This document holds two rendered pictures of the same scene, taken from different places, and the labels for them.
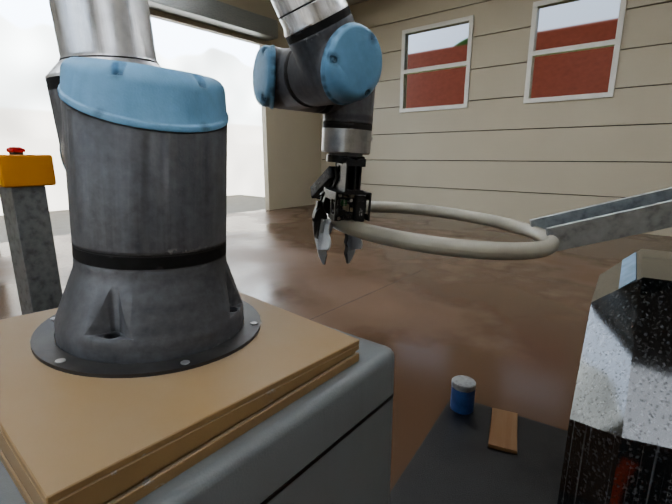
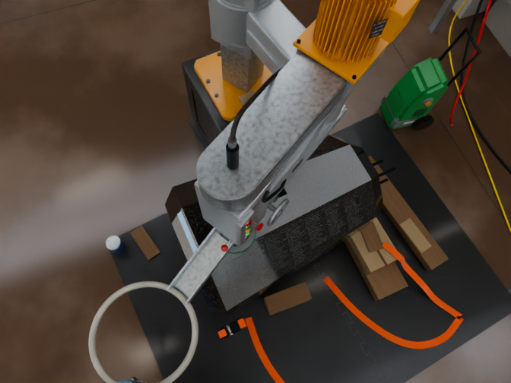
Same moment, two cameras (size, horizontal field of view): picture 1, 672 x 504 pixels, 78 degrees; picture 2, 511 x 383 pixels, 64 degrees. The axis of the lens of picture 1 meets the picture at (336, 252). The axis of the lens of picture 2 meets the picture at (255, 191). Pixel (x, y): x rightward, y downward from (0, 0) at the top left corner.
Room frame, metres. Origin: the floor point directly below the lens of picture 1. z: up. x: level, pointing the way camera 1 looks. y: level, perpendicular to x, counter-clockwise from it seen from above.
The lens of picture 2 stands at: (0.49, -0.37, 2.93)
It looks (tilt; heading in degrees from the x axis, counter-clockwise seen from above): 69 degrees down; 293
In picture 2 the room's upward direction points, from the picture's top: 7 degrees clockwise
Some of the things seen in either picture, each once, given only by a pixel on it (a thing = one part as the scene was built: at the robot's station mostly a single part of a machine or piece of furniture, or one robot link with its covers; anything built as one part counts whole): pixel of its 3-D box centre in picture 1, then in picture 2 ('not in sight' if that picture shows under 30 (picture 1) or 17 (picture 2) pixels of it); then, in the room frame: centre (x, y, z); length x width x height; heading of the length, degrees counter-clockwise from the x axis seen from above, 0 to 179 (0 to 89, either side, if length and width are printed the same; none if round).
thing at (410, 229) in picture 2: not in sight; (415, 235); (-0.26, -1.66, 0.10); 0.25 x 0.10 x 0.01; 151
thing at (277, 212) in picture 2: not in sight; (271, 207); (0.65, -0.95, 1.20); 0.15 x 0.10 x 0.15; 81
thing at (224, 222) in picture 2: not in sight; (245, 188); (0.77, -0.93, 1.33); 0.36 x 0.22 x 0.45; 81
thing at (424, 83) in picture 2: not in sight; (423, 83); (0.19, -2.65, 0.43); 0.35 x 0.35 x 0.87; 42
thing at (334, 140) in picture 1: (347, 143); not in sight; (0.78, -0.02, 1.10); 0.10 x 0.09 x 0.05; 111
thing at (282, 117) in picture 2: not in sight; (292, 108); (0.73, -1.20, 1.62); 0.96 x 0.25 x 0.17; 81
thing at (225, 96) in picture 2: not in sight; (242, 77); (1.27, -1.79, 0.76); 0.49 x 0.49 x 0.05; 57
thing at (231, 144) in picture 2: not in sight; (232, 153); (0.79, -0.86, 1.79); 0.04 x 0.04 x 0.17
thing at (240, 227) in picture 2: not in sight; (244, 228); (0.69, -0.77, 1.38); 0.08 x 0.03 x 0.28; 81
